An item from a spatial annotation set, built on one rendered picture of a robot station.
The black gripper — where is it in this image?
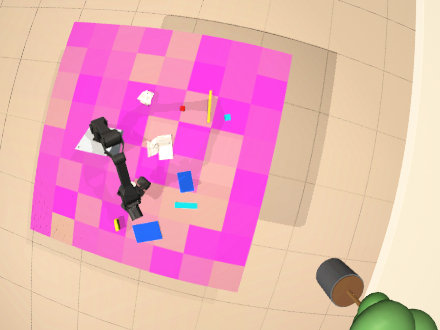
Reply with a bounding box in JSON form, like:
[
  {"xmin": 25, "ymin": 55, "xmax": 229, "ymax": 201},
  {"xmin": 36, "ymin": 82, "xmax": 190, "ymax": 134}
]
[{"xmin": 120, "ymin": 176, "xmax": 151, "ymax": 213}]

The cyan flat bar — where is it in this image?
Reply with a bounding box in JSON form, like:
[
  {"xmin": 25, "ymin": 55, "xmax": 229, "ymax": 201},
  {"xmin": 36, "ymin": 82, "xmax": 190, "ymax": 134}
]
[{"xmin": 175, "ymin": 202, "xmax": 197, "ymax": 209}]

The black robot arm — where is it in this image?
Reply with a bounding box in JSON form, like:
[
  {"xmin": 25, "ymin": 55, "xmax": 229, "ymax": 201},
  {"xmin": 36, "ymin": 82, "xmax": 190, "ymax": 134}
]
[{"xmin": 89, "ymin": 116, "xmax": 143, "ymax": 221}]

